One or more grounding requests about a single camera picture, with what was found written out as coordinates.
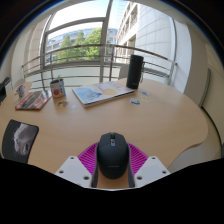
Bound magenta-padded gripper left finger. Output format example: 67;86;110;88
54;142;100;188

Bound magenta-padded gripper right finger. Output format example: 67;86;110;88
127;143;171;188

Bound black computer mouse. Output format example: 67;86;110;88
96;131;130;180

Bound black horse-print mouse pad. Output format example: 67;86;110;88
1;119;40;164

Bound small metal key bunch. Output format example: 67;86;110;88
56;100;69;109

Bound red and blue magazine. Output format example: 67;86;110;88
15;89;53;111

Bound white mug with plant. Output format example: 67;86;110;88
49;75;66;100

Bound light blue picture book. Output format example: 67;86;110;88
72;80;135;108

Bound printed white mug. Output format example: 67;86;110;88
15;84;27;100

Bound tall black cylindrical bottle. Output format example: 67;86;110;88
126;54;145;90

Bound metal balcony railing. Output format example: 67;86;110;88
21;43;178;89

